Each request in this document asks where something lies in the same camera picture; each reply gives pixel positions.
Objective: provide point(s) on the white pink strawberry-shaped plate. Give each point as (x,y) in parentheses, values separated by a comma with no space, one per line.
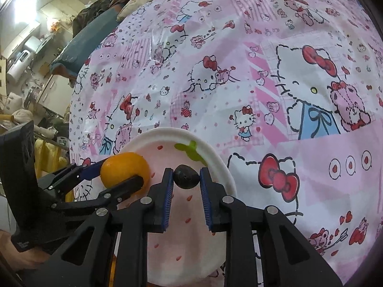
(185,212)

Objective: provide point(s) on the yellow plastic frame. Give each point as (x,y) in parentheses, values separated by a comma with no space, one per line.
(45,155)

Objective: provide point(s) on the white cabinet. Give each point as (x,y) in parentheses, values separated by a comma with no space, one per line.
(48,91)

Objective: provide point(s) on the person's left hand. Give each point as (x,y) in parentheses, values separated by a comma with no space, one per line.
(21,260)

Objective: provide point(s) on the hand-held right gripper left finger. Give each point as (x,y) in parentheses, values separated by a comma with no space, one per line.
(168,198)

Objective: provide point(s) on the blue bedding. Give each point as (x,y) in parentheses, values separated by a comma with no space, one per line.
(86,41)

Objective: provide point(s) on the beige plush toy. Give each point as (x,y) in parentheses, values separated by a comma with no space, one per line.
(22,116)

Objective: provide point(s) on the large orange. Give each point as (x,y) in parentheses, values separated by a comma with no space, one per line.
(122,167)

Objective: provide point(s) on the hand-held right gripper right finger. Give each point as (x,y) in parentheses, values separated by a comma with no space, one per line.
(206,198)

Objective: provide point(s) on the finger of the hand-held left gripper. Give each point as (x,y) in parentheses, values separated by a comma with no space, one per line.
(89,171)
(125,187)

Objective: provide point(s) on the dark purple grape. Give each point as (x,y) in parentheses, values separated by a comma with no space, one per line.
(186,177)

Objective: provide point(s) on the dark camouflage clothing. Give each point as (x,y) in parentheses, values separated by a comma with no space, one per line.
(89,12)

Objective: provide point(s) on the pink cartoon-print cloth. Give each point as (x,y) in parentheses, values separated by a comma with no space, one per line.
(269,110)

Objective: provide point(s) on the white kitchen appliance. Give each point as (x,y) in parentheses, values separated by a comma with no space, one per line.
(16,62)

